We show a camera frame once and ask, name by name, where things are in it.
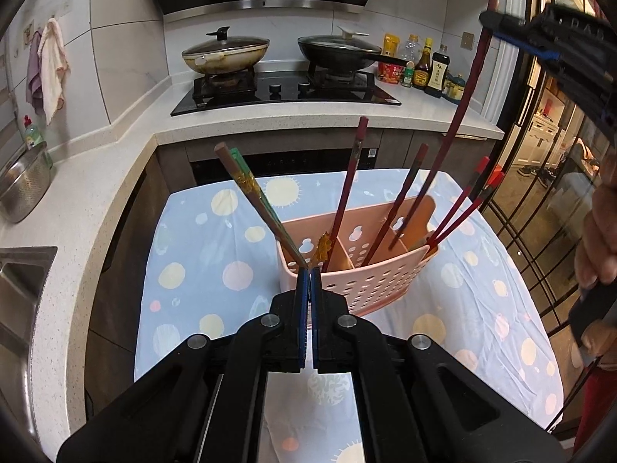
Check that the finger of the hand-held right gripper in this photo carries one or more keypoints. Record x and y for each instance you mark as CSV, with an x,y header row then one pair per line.
x,y
535,43
506,20

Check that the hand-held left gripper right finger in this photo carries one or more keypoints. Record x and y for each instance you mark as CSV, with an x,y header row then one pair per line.
x,y
315,299

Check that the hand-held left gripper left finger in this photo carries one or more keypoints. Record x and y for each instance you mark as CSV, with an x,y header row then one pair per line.
x,y
302,299

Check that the pink perforated utensil basket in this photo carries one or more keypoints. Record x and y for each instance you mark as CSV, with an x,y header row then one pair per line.
x,y
385,279

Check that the dark red patterned chopstick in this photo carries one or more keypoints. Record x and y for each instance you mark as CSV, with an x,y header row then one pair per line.
x,y
400,193
462,101

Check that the dark brown chopstick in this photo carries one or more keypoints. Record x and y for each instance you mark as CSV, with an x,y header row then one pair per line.
x,y
226,156

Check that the red-tipped chopstick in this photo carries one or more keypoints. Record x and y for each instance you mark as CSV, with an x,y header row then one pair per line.
x,y
462,195
470,210

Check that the person's right forearm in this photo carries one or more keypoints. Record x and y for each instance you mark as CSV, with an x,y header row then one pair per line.
x,y
600,405

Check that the person's right hand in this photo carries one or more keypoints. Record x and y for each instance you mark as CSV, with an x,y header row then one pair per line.
x,y
600,241

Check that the blue condiment jar set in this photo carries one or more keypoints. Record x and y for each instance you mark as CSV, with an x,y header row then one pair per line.
x,y
455,89

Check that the dark sauce bottle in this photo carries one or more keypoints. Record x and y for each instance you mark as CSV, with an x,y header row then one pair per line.
x,y
437,77

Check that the clear plastic bottle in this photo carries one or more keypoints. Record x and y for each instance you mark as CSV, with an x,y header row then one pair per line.
x,y
411,50

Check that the brown bottle yellow cap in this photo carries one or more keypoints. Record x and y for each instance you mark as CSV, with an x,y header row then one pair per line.
x,y
422,75

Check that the blue printed tablecloth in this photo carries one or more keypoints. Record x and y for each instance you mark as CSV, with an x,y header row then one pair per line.
x,y
202,275

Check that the black-framed glass door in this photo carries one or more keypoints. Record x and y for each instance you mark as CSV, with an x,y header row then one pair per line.
x,y
544,164

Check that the yellow seasoning packet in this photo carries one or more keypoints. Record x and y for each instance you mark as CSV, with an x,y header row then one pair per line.
x,y
391,46

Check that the tan wooden spatula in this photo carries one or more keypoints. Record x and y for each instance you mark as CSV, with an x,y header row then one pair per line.
x,y
422,217

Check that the black wok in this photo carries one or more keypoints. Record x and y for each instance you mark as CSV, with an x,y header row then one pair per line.
x,y
332,60

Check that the black gas stove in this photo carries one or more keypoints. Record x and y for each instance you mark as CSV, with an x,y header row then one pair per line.
x,y
284,94

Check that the white stone kitchen countertop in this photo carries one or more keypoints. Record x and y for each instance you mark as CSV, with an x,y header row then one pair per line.
x,y
106,173

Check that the beige frying pan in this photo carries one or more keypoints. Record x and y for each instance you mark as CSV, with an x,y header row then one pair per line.
x,y
226,60

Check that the steel kitchen sink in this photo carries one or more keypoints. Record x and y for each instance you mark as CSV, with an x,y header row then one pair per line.
x,y
19,299

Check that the steel colander bowl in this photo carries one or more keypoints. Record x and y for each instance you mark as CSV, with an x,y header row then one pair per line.
x,y
24,183

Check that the green dish soap bottle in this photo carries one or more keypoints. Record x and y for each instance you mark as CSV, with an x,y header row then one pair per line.
x,y
34,136

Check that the white hanging towel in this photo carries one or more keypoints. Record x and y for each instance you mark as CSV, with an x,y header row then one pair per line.
x,y
53,72

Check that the purple hanging cloth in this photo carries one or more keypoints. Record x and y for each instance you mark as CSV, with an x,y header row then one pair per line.
x,y
33,77

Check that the grey wall switch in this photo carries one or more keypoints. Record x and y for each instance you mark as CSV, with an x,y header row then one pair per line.
x,y
466,41

